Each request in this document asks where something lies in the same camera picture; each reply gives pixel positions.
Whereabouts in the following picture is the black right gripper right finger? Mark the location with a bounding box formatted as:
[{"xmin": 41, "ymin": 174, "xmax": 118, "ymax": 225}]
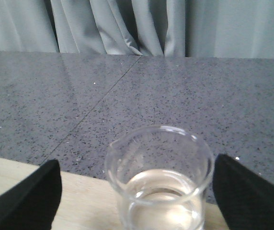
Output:
[{"xmin": 213, "ymin": 154, "xmax": 274, "ymax": 230}]

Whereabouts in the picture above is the wooden cutting board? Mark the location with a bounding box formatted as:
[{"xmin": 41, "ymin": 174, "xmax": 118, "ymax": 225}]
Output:
[{"xmin": 0, "ymin": 158, "xmax": 228, "ymax": 230}]

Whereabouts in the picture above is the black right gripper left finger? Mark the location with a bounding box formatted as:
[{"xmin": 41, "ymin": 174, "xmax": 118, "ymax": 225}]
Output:
[{"xmin": 0, "ymin": 160, "xmax": 62, "ymax": 230}]

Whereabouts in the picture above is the clear glass beaker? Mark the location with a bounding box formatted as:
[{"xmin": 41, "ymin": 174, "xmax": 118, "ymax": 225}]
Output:
[{"xmin": 105, "ymin": 126, "xmax": 214, "ymax": 230}]

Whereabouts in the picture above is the grey curtain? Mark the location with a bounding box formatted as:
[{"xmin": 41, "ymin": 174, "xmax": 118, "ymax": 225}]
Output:
[{"xmin": 0, "ymin": 0, "xmax": 274, "ymax": 58}]

